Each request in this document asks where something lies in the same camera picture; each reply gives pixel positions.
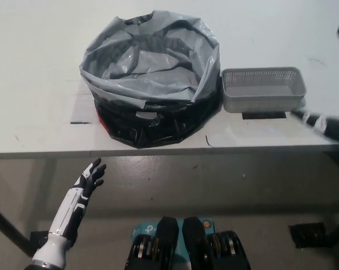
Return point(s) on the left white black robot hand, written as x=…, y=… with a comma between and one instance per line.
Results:
x=73, y=202

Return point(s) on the bin with grey bag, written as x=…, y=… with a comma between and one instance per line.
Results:
x=146, y=84

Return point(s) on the small grey perforated basket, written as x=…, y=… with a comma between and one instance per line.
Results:
x=262, y=92

